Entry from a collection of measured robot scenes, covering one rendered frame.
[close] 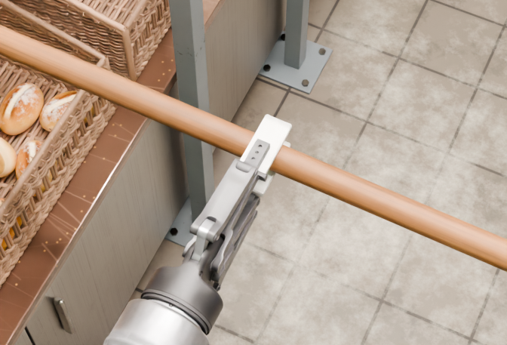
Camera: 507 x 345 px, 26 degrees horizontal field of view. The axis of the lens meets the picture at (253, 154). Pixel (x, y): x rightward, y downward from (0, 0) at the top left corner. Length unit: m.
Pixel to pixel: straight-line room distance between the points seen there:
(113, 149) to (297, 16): 0.75
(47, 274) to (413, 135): 1.09
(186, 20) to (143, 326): 0.83
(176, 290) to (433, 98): 1.66
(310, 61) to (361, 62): 0.12
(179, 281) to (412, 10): 1.81
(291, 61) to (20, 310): 1.11
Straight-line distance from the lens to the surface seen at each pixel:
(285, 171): 1.13
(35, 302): 1.76
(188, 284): 1.04
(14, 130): 1.87
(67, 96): 1.85
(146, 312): 1.03
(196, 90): 1.92
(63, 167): 1.80
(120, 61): 1.89
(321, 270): 2.38
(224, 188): 1.06
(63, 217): 1.81
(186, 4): 1.72
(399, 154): 2.53
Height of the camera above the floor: 2.17
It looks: 60 degrees down
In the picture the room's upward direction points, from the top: straight up
